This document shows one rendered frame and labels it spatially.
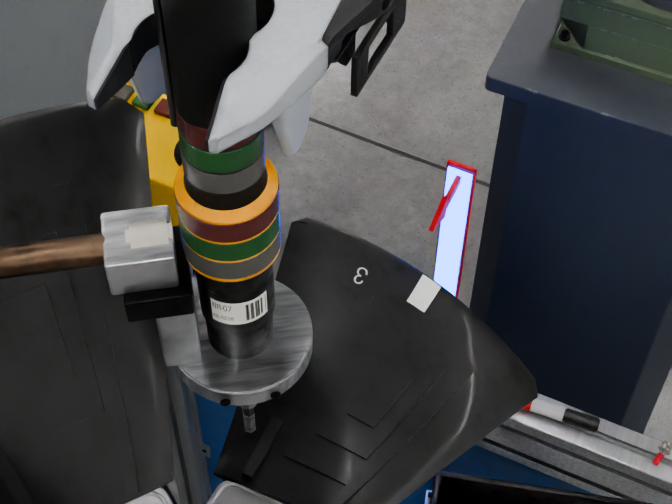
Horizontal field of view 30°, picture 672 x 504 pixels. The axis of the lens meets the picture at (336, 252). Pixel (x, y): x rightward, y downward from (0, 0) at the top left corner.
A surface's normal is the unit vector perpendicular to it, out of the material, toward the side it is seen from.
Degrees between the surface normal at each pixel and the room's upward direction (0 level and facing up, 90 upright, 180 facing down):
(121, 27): 0
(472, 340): 24
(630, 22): 90
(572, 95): 0
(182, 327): 90
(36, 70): 90
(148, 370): 39
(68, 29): 90
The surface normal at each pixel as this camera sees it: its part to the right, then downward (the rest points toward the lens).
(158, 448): 0.16, 0.07
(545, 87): 0.00, -0.59
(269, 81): 0.39, 0.00
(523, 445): -0.43, 0.73
